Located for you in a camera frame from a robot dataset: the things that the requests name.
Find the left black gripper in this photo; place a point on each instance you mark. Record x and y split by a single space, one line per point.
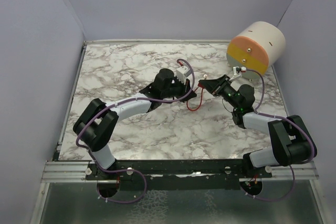
184 87

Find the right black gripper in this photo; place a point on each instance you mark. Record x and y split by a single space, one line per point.
212 85

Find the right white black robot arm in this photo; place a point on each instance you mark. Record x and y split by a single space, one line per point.
290 140

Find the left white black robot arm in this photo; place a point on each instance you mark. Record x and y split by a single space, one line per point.
97 122

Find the cylinder with striped face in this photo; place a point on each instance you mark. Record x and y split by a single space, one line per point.
257 47

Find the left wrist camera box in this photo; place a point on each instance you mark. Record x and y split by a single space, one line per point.
182 72

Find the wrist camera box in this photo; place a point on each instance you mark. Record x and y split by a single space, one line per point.
237 72
182 72

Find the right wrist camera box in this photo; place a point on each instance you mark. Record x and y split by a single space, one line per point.
237 72

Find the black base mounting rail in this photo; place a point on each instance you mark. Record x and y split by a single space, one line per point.
178 174

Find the aluminium frame extrusion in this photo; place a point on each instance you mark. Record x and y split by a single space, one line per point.
65 172

